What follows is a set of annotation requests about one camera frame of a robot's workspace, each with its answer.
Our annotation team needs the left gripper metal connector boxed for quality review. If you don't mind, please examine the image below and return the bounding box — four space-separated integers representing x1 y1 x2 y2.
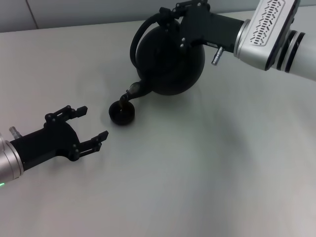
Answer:
9 126 22 139

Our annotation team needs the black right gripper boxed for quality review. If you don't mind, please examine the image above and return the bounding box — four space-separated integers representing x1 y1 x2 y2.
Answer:
159 0 245 52

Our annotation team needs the right gripper connector cable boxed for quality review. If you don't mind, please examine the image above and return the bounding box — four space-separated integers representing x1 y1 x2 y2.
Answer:
211 46 224 66

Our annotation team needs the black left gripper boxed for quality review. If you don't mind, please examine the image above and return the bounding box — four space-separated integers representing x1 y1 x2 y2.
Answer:
9 105 109 172

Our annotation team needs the black round teapot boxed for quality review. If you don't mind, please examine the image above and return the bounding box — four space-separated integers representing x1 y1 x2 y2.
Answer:
120 12 206 104

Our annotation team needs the small dark teacup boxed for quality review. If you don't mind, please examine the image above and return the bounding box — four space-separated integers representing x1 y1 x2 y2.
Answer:
109 102 136 126

